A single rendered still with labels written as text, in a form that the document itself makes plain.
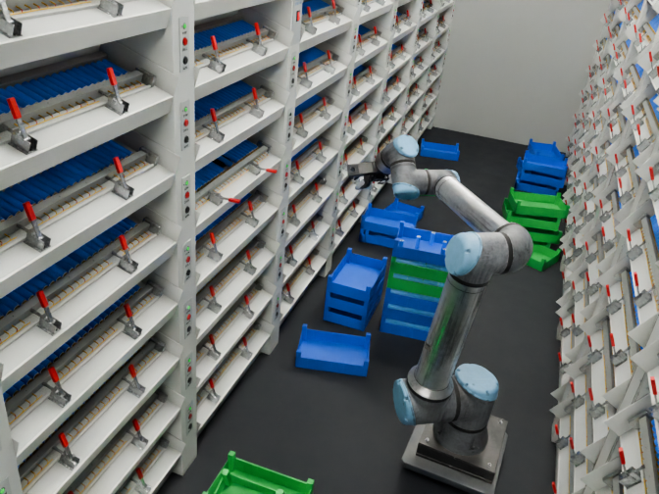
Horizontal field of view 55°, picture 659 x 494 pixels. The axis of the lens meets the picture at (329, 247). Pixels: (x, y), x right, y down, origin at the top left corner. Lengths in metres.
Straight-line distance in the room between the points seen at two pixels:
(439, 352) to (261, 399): 0.86
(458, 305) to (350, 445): 0.81
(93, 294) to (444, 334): 0.97
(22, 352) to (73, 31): 0.61
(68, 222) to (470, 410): 1.38
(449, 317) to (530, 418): 0.96
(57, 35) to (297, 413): 1.68
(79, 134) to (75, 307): 0.38
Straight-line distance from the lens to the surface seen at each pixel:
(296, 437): 2.39
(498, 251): 1.73
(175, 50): 1.54
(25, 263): 1.27
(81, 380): 1.58
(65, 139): 1.28
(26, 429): 1.49
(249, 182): 2.06
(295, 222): 2.64
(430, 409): 2.08
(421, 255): 2.70
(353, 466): 2.33
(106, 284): 1.53
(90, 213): 1.42
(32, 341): 1.39
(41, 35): 1.20
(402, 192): 2.19
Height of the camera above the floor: 1.72
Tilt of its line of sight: 29 degrees down
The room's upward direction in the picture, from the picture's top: 6 degrees clockwise
